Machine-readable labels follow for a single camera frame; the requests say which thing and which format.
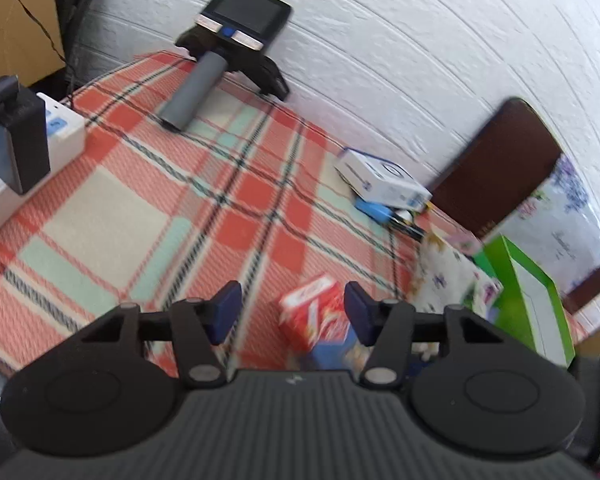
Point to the green box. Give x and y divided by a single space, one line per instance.
510 280

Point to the white power strip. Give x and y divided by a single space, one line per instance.
65 127

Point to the small blue gadget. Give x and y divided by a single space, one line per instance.
372 210

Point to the black power adapter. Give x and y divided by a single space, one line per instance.
22 145

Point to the brown board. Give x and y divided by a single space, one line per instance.
495 170

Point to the red snack carton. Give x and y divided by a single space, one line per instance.
315 316

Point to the floral plastic bag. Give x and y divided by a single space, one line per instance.
555 225

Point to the plaid tablecloth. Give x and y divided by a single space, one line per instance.
130 210

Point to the white and blue box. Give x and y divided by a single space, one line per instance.
380 177

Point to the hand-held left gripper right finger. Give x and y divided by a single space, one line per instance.
358 316

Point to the dark cloth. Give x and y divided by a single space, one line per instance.
77 15

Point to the floral cloth pouch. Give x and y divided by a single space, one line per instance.
445 270

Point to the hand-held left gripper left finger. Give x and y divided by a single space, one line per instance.
224 312

